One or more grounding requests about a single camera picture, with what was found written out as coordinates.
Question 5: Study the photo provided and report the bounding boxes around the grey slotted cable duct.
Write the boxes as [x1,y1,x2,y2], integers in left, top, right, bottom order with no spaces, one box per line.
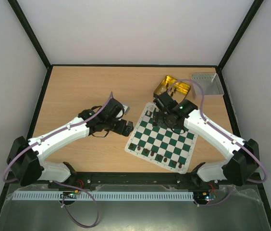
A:
[12,191,194,202]

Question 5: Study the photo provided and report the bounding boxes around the gold metal tin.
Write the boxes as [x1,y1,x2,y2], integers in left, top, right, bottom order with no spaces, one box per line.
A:
[153,75,191,103]

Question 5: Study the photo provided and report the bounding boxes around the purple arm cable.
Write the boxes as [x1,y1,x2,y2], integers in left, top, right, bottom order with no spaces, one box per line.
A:
[165,78,268,207]
[2,91,114,228]

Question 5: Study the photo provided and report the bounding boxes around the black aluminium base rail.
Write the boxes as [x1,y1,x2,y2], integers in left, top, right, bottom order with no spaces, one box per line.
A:
[49,172,222,190]

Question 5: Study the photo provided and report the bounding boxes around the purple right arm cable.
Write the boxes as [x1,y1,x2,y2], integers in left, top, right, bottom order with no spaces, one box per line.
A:
[165,78,268,207]

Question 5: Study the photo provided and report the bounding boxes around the green white chess board mat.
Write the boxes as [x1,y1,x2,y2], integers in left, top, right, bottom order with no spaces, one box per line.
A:
[124,103,198,174]

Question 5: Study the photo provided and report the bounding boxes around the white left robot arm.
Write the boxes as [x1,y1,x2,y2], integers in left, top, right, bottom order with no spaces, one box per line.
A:
[7,98,134,186]

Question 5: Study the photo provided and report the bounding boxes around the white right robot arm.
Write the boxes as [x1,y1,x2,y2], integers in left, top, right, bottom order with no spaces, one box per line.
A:
[153,92,259,189]

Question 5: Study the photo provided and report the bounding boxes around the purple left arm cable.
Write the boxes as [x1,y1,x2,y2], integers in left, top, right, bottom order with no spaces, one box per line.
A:
[2,91,114,228]

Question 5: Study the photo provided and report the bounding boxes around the silver pink tin lid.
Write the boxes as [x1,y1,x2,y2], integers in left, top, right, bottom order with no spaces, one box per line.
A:
[191,73,224,100]

